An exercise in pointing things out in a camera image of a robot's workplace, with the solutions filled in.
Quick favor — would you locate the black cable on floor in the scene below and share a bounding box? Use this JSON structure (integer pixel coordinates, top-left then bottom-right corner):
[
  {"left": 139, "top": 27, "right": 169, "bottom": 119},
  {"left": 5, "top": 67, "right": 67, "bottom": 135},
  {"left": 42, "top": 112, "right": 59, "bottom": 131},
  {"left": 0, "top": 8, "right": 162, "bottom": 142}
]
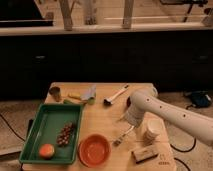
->
[{"left": 170, "top": 134, "right": 197, "bottom": 154}]

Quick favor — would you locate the green plastic tray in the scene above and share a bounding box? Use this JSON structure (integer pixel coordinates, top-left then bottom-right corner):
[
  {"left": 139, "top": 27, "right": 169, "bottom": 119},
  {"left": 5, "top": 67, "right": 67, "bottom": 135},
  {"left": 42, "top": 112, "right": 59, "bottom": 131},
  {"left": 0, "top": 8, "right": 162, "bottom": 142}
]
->
[{"left": 19, "top": 104, "right": 83, "bottom": 165}]

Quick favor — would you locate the orange peach fruit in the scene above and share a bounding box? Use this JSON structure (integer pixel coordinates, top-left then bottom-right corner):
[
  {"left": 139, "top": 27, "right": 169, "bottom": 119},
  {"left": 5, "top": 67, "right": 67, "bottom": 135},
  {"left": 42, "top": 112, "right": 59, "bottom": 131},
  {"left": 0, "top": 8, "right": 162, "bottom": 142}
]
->
[{"left": 39, "top": 144, "right": 55, "bottom": 159}]

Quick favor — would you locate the white handled dish brush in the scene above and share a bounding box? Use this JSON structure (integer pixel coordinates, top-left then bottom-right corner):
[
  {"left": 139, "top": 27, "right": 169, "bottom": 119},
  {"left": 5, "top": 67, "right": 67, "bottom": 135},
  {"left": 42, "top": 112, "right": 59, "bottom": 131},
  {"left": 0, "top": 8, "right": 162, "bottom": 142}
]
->
[{"left": 103, "top": 84, "right": 129, "bottom": 106}]

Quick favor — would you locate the bunch of dark grapes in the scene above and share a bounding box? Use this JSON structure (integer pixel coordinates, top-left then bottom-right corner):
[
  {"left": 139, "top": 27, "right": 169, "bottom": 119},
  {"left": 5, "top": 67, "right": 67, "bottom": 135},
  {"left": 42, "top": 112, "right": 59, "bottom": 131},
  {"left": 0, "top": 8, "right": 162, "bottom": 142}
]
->
[{"left": 56, "top": 122, "right": 75, "bottom": 146}]

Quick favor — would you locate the orange bowl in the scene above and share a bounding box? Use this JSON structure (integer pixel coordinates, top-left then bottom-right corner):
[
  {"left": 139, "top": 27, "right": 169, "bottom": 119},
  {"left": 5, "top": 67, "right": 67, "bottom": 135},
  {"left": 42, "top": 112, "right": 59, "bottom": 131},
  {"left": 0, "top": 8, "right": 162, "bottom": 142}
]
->
[{"left": 78, "top": 134, "right": 111, "bottom": 168}]

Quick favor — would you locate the brown rectangular sponge block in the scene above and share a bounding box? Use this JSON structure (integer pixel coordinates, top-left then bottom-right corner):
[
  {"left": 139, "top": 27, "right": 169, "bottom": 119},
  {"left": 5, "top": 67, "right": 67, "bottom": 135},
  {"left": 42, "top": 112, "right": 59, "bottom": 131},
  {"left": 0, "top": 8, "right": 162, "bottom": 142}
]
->
[{"left": 132, "top": 147, "right": 158, "bottom": 164}]

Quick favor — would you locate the blue object on floor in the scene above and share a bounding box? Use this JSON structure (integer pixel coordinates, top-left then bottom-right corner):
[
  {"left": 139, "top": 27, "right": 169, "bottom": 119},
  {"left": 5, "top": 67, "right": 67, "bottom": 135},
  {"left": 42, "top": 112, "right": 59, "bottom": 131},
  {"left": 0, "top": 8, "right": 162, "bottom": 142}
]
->
[{"left": 189, "top": 92, "right": 212, "bottom": 108}]

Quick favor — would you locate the metal fork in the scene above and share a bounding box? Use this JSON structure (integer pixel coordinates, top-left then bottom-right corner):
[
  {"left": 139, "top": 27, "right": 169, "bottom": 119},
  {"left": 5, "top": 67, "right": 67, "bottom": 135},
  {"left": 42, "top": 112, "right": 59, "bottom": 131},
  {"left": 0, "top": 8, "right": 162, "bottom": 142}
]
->
[{"left": 113, "top": 126, "right": 135, "bottom": 147}]

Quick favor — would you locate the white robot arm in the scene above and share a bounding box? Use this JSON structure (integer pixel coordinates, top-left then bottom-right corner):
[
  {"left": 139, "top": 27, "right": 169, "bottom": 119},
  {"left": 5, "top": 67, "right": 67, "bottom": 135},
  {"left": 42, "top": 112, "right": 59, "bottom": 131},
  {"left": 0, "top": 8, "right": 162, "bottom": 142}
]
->
[{"left": 124, "top": 86, "right": 213, "bottom": 148}]

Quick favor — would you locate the green vegetable toy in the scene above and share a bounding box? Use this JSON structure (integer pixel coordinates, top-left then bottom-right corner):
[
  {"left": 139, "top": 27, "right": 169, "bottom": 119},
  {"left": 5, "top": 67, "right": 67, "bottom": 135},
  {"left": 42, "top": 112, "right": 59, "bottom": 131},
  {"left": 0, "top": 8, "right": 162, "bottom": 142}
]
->
[{"left": 63, "top": 99, "right": 86, "bottom": 106}]

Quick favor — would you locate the yellow banana toy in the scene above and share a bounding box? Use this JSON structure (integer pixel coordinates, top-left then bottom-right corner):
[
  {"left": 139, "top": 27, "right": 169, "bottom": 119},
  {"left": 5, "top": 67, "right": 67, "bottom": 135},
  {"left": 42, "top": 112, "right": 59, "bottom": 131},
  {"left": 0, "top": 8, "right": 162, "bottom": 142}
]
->
[{"left": 68, "top": 94, "right": 81, "bottom": 100}]

